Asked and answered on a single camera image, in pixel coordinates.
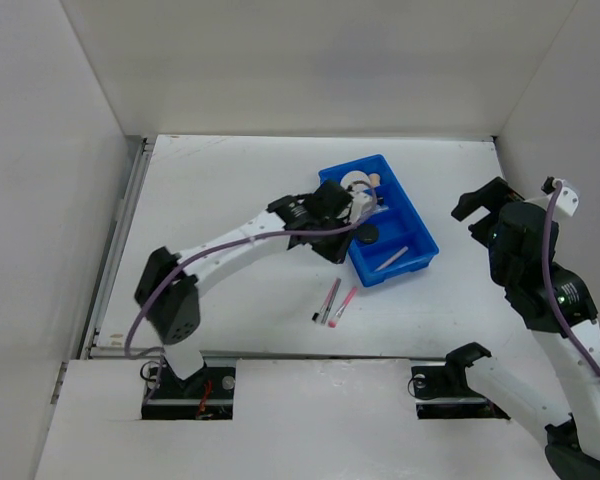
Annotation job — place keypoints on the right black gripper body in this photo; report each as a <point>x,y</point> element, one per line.
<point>484,231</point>

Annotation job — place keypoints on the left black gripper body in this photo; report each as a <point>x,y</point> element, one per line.
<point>331,245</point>

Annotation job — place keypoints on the cream round powder puff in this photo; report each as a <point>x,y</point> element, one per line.
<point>354,178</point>

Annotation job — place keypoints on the black round compact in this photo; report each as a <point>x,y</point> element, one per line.
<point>367,234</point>

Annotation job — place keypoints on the clear plastic bottle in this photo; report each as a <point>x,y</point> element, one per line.
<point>378,210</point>

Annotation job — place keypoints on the beige makeup sponge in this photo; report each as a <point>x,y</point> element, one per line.
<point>375,180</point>

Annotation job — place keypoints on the pink lip pencil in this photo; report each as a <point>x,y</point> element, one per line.
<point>392,259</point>

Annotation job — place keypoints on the grey handle makeup brush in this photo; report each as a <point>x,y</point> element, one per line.
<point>322,314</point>

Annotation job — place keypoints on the pink handle makeup brush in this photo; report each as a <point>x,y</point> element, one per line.
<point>334,320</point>

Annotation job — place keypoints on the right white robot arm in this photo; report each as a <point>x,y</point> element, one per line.
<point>558,310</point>

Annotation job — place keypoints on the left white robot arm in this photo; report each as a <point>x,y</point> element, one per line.
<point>172,285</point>

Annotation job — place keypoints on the blue compartment tray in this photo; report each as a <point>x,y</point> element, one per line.
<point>400,226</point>

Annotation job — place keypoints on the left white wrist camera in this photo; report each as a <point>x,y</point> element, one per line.
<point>361,207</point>

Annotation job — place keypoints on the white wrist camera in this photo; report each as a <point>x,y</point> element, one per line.
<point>562,195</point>
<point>361,207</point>

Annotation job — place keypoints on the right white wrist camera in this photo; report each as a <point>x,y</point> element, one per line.
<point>562,195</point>

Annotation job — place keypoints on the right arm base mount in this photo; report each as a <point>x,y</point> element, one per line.
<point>439,395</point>

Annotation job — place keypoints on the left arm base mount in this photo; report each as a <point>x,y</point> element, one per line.
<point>207,396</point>

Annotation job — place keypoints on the left metal rail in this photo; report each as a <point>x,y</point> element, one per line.
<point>139,154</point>

